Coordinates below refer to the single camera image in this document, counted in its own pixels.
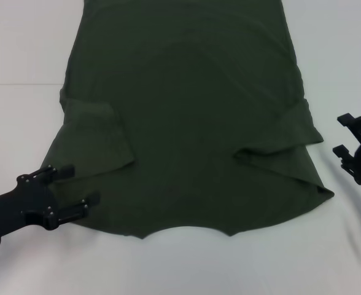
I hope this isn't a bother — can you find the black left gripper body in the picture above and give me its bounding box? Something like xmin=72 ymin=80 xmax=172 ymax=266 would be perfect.
xmin=0 ymin=173 xmax=59 ymax=247

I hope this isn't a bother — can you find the dark green t-shirt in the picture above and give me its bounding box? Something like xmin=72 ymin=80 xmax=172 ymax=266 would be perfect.
xmin=42 ymin=0 xmax=336 ymax=241

